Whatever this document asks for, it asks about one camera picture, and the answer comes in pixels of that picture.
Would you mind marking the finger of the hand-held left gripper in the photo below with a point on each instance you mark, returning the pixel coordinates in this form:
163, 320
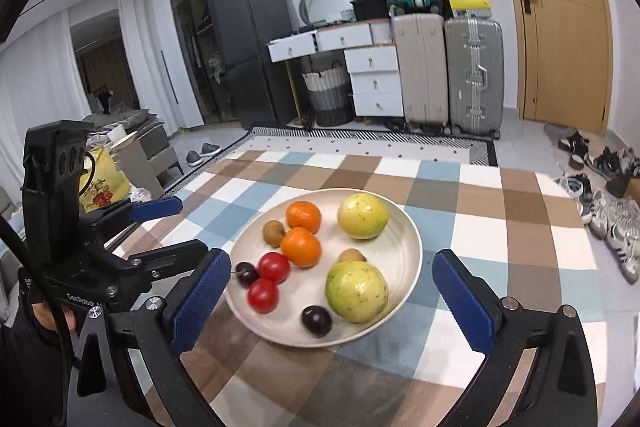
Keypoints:
155, 208
170, 256

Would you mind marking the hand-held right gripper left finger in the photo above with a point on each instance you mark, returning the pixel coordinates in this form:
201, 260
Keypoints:
200, 302

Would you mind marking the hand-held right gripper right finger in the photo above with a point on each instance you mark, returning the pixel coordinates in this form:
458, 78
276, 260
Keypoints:
465, 307

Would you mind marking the dark purple plum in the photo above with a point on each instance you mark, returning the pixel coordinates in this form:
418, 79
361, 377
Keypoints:
317, 321
246, 273

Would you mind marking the red tomato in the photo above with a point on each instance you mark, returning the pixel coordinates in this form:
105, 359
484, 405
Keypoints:
262, 296
273, 267

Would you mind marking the cream round plate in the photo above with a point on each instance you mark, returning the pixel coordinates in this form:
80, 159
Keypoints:
300, 288

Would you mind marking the small brown kiwi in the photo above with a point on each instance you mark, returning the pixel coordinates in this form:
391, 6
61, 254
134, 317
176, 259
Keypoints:
352, 255
274, 232

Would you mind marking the orange tangerine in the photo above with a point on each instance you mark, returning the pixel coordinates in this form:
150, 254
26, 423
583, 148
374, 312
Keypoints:
300, 248
303, 216

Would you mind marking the person's left forearm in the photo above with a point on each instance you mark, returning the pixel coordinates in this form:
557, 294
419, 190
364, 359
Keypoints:
27, 382

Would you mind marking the person's left hand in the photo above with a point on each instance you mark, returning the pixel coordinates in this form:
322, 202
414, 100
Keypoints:
47, 317

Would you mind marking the yellow plastic bag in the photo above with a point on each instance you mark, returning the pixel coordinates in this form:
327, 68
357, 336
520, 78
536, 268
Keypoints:
102, 187

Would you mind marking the grey slipper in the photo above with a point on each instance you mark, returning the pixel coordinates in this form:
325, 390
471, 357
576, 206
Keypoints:
193, 158
210, 149

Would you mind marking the green yellow passion fruit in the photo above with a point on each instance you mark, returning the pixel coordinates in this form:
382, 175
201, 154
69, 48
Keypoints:
356, 292

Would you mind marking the white curtain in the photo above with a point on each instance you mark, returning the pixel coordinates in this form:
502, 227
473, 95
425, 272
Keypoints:
45, 72

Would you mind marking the pile of floor shoes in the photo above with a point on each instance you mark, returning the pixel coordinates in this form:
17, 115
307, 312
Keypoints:
610, 202

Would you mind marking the black refrigerator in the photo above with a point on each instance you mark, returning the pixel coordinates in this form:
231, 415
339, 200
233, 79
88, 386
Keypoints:
250, 52

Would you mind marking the grey doormat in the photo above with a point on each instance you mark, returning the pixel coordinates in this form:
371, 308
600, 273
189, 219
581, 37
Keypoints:
555, 142

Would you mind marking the black white patterned rug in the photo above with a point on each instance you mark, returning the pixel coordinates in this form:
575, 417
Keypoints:
375, 137

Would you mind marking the woven laundry basket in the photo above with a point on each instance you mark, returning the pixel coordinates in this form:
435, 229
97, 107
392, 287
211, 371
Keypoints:
327, 99

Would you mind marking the brown cardboard box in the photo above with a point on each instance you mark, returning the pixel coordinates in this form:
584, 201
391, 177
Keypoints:
634, 189

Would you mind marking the silver suitcase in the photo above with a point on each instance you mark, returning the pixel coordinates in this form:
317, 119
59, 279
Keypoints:
472, 77

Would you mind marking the beige suitcase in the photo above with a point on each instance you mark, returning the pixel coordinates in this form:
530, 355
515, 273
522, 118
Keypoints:
420, 72

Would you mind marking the white desk with drawers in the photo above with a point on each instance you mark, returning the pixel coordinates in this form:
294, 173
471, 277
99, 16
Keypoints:
325, 39

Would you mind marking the white drawer cabinet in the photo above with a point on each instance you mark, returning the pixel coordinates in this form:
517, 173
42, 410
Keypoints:
375, 82

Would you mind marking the black crate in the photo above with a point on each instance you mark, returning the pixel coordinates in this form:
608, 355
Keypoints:
370, 9

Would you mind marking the yellow and black box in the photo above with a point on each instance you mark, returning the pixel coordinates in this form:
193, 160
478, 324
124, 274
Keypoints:
467, 7

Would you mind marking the wooden door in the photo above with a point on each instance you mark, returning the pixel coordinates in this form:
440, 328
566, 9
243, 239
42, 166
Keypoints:
560, 17

